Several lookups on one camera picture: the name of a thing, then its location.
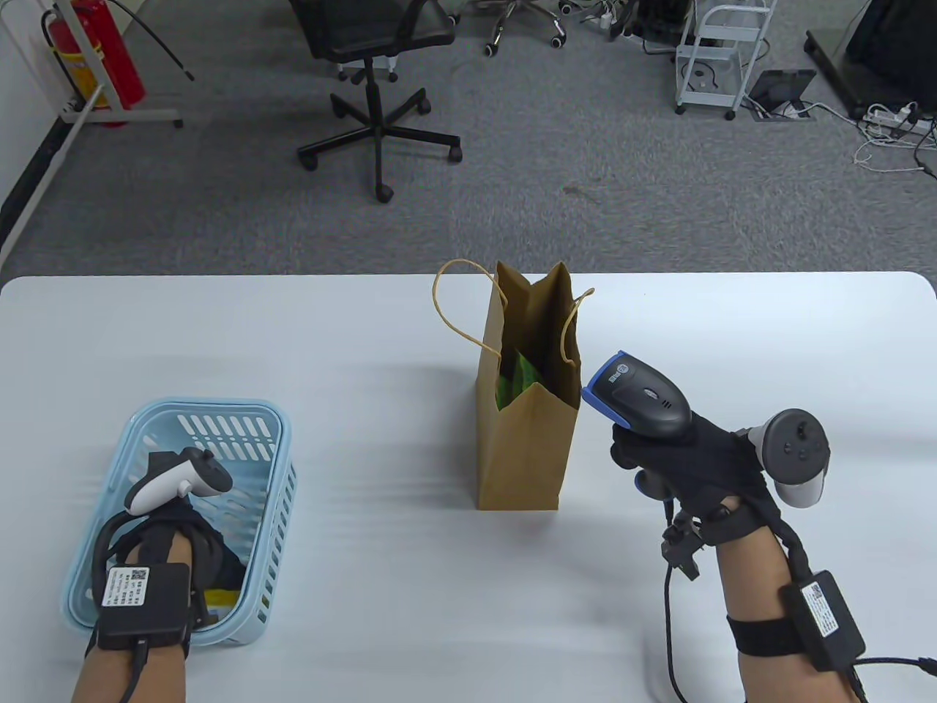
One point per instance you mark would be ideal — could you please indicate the person's left hand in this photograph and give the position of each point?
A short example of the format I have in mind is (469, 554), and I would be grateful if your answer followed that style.
(198, 545)

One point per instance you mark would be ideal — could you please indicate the person's right hand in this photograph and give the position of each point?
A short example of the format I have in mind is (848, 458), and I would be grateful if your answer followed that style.
(710, 469)

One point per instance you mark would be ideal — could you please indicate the yellow bag of chips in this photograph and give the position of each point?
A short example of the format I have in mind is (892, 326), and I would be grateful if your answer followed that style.
(223, 597)

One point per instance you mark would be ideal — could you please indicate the black blue barcode scanner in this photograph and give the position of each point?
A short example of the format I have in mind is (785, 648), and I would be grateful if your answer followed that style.
(648, 395)

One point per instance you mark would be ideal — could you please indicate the brown paper bag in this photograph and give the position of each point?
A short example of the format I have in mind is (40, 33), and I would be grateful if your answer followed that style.
(520, 469)

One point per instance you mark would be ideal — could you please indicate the green bag of chips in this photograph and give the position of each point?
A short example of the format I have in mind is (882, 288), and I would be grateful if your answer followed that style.
(520, 377)

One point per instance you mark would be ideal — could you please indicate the person's right forearm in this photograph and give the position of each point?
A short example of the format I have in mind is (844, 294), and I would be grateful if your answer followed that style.
(754, 586)

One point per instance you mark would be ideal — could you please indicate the white black left hand controller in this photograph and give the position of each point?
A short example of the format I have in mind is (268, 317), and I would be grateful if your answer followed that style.
(168, 487)

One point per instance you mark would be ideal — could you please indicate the white black hand controller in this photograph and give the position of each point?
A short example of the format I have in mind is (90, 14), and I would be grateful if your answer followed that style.
(798, 454)
(168, 487)

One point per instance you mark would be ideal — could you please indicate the black left wrist sensor box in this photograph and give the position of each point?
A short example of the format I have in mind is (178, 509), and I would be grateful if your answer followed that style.
(146, 604)

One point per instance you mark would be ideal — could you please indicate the black wrist sensor box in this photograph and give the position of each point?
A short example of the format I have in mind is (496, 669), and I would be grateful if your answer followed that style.
(827, 619)
(146, 604)

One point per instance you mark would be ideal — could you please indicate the white black right hand controller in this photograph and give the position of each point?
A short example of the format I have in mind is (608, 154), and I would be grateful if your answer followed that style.
(798, 454)

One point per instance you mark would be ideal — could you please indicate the light blue plastic basket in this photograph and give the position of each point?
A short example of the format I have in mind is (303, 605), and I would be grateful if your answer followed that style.
(271, 421)

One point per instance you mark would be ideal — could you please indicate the black right wrist sensor box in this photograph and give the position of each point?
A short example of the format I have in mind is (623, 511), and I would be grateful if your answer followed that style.
(827, 619)

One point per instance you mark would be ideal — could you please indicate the black floor outlet box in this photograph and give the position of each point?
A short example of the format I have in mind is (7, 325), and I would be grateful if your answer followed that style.
(779, 88)

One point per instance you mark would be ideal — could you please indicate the white power strip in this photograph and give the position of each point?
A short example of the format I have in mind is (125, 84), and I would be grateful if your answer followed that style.
(897, 121)

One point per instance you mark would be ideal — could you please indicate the white metal cart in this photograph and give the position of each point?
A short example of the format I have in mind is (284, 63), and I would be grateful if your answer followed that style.
(721, 44)

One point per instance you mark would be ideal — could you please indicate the white metal extinguisher stand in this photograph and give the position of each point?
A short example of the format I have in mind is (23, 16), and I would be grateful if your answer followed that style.
(124, 115)

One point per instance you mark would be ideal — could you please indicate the black office chair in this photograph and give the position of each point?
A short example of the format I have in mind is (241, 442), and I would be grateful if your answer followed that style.
(377, 132)

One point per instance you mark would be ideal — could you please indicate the black equipment stand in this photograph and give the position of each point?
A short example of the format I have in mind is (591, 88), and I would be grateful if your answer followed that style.
(889, 36)

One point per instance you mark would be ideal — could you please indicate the chrome chair base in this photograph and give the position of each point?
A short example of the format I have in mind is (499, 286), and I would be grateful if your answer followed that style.
(500, 29)

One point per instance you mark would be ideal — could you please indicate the red fire extinguisher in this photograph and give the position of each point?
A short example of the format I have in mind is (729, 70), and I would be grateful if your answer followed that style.
(110, 58)

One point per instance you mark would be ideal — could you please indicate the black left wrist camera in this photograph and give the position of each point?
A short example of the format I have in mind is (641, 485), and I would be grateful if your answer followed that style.
(203, 611)

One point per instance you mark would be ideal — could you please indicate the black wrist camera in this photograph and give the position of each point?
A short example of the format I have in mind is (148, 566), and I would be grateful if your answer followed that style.
(203, 611)
(684, 549)

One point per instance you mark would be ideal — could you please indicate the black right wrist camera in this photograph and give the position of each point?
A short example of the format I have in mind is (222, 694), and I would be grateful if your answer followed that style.
(684, 549)

